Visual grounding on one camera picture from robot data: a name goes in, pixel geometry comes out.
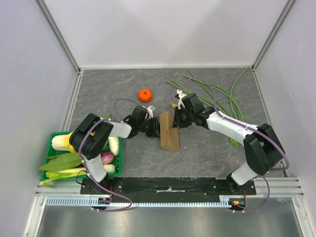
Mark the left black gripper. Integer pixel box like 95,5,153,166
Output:
138,116,168,138

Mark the brown cardboard express box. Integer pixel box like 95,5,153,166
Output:
159,112,180,152

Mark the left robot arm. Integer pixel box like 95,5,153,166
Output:
69,106,160,194

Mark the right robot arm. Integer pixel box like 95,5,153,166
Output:
172,90,285,195

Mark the small orange pumpkin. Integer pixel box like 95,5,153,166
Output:
138,88,153,103

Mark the bunch of long green beans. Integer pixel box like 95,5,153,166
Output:
166,66,250,121

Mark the white eggplant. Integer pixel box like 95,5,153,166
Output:
108,137,119,156

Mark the green plastic basket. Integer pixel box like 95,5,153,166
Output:
46,131,123,181

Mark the purple onion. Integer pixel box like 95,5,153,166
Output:
101,151,114,165

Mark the green lettuce leaf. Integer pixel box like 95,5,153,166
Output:
230,138,241,148

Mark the white corn cob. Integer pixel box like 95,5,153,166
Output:
51,132,75,153

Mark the green leafy vegetable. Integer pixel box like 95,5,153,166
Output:
38,114,113,171

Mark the green celery stalk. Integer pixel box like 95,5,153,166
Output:
39,167,86,187

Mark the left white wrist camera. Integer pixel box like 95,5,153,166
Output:
146,105,156,119

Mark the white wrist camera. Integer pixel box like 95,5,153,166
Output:
146,105,156,119
175,89,187,109

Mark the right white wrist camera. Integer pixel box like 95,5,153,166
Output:
175,89,187,109

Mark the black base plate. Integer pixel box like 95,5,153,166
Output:
80,176,256,198

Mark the grey slotted cable duct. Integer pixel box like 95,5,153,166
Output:
46,195,231,208

